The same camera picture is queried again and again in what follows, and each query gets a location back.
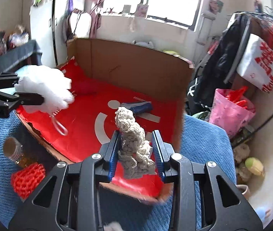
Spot white mesh bath pouf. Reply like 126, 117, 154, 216
14, 65, 75, 136

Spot cream crocheted yarn piece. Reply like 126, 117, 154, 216
115, 107, 156, 179

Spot blue white cloth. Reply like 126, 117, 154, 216
120, 101, 153, 115

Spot red foam net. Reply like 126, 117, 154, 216
11, 162, 46, 200

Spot white small plastic bag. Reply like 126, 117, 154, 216
104, 222, 123, 231

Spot dark side table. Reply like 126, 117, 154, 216
0, 40, 42, 74

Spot blue knitted blanket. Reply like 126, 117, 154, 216
0, 112, 236, 230

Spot red miniso bag liner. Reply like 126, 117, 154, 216
17, 59, 182, 202

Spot gold lidded jar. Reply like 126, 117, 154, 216
2, 137, 35, 168

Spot pink plastic bag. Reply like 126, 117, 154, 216
209, 86, 255, 138

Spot brown cardboard box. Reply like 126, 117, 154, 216
15, 38, 195, 205

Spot dark hanging jacket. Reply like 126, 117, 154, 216
186, 15, 249, 116

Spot white wardrobe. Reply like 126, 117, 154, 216
22, 0, 89, 68

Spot white cushioned chair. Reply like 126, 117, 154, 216
68, 10, 92, 39

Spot grey husky plush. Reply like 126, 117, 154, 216
131, 40, 154, 49

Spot white bag red characters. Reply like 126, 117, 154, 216
237, 34, 273, 93

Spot black clothes rack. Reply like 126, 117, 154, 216
227, 10, 273, 147

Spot wall poster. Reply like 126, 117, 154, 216
209, 0, 224, 15

